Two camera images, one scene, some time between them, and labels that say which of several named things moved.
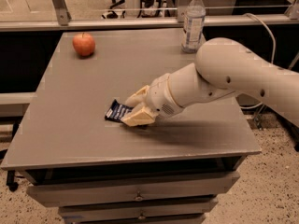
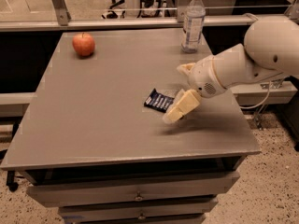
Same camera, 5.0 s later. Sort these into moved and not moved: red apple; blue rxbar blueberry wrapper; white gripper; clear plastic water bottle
Moved: white gripper; blue rxbar blueberry wrapper
Not moved: clear plastic water bottle; red apple
